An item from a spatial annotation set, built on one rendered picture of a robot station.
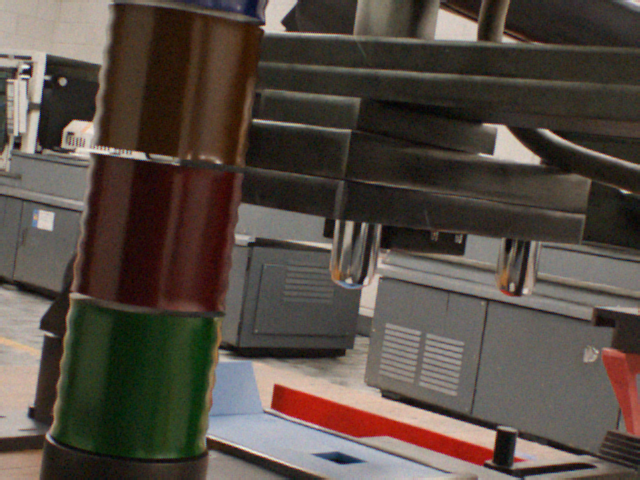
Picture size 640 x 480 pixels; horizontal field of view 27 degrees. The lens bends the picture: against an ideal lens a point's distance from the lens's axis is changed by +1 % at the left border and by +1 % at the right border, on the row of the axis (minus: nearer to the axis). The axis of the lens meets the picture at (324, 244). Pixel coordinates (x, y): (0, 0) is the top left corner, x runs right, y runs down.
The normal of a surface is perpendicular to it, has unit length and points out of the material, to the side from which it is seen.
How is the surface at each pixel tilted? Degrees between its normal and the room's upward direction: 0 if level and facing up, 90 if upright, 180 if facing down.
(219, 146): 104
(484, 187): 90
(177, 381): 76
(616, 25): 84
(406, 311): 90
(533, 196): 90
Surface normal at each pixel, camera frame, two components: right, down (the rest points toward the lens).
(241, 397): 0.70, -0.37
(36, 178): -0.72, -0.07
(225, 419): 0.14, -0.99
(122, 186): -0.43, 0.23
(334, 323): 0.68, 0.14
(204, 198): 0.53, 0.37
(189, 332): 0.70, -0.11
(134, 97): -0.36, -0.25
